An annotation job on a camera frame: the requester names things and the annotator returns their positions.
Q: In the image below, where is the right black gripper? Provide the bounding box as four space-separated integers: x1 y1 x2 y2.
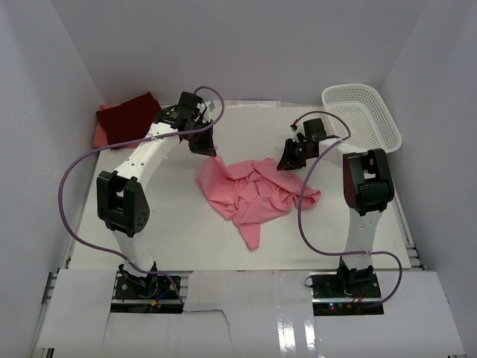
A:
277 139 314 171

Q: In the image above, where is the pink t shirt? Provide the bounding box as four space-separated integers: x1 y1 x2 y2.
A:
195 156 303 251

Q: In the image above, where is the white perforated plastic basket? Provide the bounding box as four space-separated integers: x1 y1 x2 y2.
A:
321 84 402 153

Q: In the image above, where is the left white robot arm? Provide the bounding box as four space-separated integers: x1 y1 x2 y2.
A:
96 91 217 298

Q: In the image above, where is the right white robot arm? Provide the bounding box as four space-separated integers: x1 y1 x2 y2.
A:
277 118 394 298

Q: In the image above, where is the folded dark red t shirt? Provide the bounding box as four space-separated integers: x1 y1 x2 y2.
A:
96 92 161 145

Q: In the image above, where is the folded salmon t shirt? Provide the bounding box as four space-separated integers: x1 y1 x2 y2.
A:
92 104 115 148

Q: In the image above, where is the white paper sheet front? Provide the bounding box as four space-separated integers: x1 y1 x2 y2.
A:
37 270 464 357

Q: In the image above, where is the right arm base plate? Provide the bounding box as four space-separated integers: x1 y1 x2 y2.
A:
304 274 385 317

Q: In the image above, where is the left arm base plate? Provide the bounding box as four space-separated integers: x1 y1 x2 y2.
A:
110 264 189 314

